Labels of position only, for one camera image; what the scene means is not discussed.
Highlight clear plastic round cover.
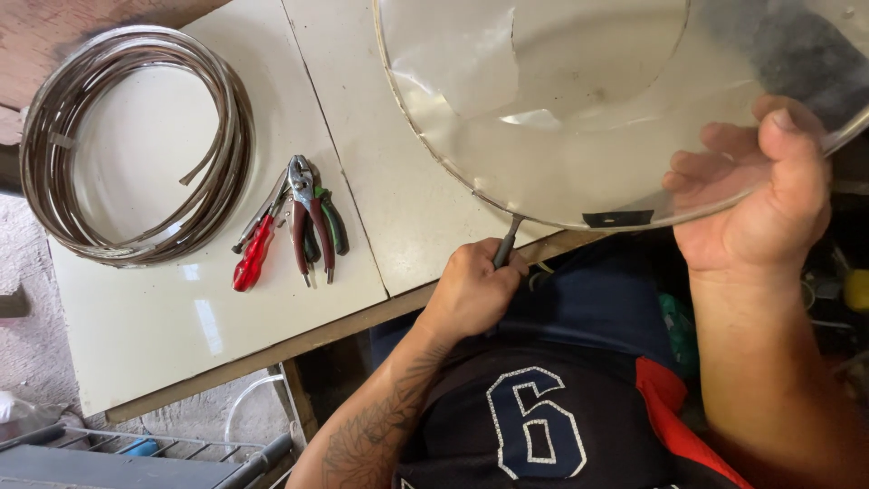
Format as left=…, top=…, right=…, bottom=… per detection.
left=372, top=0, right=869, bottom=232

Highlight grey wire rack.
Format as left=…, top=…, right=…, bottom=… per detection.
left=0, top=424, right=294, bottom=489

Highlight grey handled screwdriver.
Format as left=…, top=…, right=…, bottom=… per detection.
left=492, top=214, right=525, bottom=270

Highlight person's left hand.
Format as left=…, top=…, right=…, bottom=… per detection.
left=415, top=238, right=530, bottom=342

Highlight coil of brown metal strip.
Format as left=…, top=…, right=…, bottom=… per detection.
left=19, top=25, right=256, bottom=268

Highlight red handled screwdriver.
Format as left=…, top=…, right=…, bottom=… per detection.
left=232, top=170, right=289, bottom=293

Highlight yellow object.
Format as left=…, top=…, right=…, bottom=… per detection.
left=843, top=269, right=869, bottom=313

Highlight person's dark blue shorts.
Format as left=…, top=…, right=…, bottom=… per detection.
left=370, top=234, right=680, bottom=371

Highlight person's right hand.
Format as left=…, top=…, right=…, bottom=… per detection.
left=662, top=94, right=832, bottom=275

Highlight green handled pliers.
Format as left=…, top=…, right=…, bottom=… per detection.
left=303, top=185, right=350, bottom=264

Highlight person's dark numbered jersey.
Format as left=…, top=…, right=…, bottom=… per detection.
left=392, top=346, right=754, bottom=489

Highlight maroon handled slip-joint pliers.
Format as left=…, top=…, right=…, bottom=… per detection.
left=286, top=155, right=336, bottom=288

